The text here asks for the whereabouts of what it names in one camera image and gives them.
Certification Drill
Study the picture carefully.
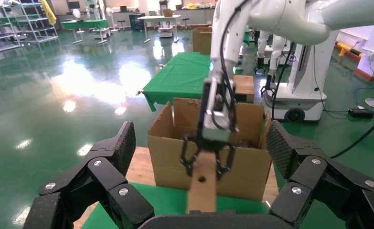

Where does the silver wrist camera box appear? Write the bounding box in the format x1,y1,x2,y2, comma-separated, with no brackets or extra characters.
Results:
204,74,240,144

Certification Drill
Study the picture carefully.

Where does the thick black floor cable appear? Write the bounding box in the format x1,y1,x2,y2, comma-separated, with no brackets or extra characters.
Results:
330,110,374,160

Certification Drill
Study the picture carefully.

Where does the white low cart robot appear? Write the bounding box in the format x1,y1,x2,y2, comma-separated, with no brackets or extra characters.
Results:
93,28,111,40
157,26,175,39

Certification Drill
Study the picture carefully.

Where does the green tablecloth with fold lines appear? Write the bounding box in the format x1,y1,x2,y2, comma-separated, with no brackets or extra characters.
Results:
141,51,251,112

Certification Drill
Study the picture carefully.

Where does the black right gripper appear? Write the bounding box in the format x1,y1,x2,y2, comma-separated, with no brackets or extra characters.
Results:
180,79,237,181

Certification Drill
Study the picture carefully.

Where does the yellow hanging garment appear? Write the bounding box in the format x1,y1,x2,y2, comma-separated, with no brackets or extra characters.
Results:
40,0,57,27

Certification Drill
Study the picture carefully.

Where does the large green tablecloth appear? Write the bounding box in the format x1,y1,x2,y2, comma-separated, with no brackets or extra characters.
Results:
80,181,270,229

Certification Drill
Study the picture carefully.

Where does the metal shelf rack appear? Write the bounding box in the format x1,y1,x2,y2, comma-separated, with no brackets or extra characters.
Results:
0,4,21,54
14,1,59,43

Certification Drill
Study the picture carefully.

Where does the white wheeled robot body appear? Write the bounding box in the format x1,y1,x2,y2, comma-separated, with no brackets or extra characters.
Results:
264,23,339,123

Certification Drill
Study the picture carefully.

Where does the black cabinet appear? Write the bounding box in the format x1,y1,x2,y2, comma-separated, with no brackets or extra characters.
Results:
129,13,146,31

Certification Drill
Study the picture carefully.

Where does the plain brown cardboard box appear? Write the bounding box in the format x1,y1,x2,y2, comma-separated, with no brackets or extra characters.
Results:
232,74,256,104

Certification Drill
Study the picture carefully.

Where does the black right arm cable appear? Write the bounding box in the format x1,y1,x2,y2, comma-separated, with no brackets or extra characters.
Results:
210,0,252,132

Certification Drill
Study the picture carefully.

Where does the table with green cover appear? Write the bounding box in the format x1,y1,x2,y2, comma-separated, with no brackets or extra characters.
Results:
61,19,110,45

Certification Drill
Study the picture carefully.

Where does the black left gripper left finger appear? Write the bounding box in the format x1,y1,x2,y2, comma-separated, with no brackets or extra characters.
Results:
22,121,155,229

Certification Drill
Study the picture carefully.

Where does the white long table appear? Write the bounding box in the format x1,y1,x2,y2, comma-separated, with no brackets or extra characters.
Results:
137,14,182,44

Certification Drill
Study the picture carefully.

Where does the black power adapter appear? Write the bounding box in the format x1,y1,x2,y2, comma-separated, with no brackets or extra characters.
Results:
348,108,374,119

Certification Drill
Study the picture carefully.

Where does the tall brown cardboard carton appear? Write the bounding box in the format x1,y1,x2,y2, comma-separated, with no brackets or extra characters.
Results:
192,27,214,55

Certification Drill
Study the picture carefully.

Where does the small cardboard box with hole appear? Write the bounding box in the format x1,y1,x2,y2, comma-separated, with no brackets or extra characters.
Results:
186,151,220,214

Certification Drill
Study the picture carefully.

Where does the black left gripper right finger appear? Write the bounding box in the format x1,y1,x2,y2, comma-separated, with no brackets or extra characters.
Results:
266,120,374,229

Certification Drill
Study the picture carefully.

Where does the large open cardboard carton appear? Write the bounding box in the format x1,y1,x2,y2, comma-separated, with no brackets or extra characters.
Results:
147,97,273,203

